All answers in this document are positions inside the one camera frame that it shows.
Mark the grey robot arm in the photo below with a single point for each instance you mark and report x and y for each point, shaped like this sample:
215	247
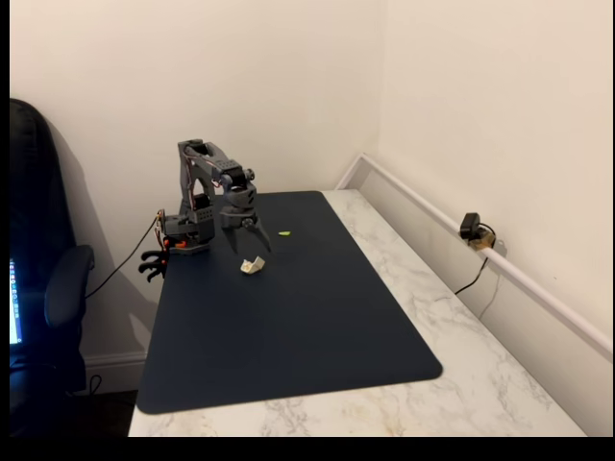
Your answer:
194	225

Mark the white baseboard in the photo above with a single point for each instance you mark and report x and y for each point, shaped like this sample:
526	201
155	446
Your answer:
115	367

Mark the white wall ledge rail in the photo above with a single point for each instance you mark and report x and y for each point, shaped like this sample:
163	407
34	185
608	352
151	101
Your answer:
528	283

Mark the black webcam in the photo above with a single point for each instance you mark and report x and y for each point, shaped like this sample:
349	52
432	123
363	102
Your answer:
468	225

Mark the black table clamp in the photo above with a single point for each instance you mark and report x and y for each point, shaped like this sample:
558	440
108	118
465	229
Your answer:
153	264

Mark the black office chair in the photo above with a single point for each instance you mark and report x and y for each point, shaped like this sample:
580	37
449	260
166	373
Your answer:
38	216

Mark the laptop screen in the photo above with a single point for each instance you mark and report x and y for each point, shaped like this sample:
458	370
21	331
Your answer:
15	302

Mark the dark desk mat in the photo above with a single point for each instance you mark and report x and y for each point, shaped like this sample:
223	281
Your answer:
288	312

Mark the tan webcam mount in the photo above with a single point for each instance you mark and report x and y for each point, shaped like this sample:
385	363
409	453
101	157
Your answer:
483	242

